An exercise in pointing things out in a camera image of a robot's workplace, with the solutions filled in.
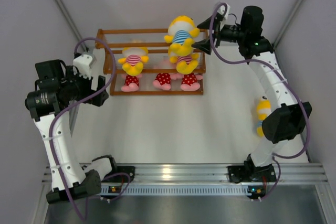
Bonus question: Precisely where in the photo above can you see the yellow plush toy pink stripes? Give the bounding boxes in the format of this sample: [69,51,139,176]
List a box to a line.
[118,47,149,77]

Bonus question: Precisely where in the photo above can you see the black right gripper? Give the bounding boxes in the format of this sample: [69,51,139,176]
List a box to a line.
[192,15,246,55]

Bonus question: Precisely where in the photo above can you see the pink plush toy polka dress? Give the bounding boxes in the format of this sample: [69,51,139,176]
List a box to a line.
[153,60,176,91]

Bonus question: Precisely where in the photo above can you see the yellow plush toy blue stripes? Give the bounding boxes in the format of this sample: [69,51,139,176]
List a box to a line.
[256,96,271,137]

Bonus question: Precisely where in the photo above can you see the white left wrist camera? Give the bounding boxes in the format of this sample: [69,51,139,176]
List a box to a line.
[73,52,96,79]

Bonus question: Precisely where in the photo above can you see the pink plush toy on shelf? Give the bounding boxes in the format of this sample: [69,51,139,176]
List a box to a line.
[121,74,142,92]

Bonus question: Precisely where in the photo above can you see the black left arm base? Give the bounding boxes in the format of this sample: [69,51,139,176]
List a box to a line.
[115,165,136,183]

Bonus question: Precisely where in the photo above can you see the grey slotted cable duct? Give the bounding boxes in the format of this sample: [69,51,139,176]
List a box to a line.
[100,184,263,196]

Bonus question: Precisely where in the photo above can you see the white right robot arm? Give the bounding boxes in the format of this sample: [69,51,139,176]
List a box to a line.
[192,3,312,184]

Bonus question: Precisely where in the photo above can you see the brown wooden two-tier shelf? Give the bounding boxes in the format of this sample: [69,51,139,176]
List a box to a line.
[95,28,204,96]

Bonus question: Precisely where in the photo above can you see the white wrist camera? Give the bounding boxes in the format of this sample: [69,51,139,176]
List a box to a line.
[73,52,96,79]
[214,2,230,30]

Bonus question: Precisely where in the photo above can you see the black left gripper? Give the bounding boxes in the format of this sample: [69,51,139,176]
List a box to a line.
[60,66,108,107]

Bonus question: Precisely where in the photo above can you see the aluminium mounting rail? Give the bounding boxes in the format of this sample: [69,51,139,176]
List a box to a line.
[41,163,328,183]

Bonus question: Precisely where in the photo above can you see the yellow plush toy on shelf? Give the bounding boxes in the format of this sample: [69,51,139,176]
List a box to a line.
[168,52,200,74]

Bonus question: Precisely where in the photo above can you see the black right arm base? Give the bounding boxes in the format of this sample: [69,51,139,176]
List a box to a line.
[228,165,276,184]

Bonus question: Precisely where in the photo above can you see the pink plush toy red dress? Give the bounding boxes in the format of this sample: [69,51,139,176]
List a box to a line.
[181,73,203,92]

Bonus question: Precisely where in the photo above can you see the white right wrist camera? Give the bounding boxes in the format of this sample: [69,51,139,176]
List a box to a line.
[214,2,230,30]

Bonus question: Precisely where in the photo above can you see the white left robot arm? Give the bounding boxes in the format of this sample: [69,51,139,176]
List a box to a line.
[25,54,119,204]

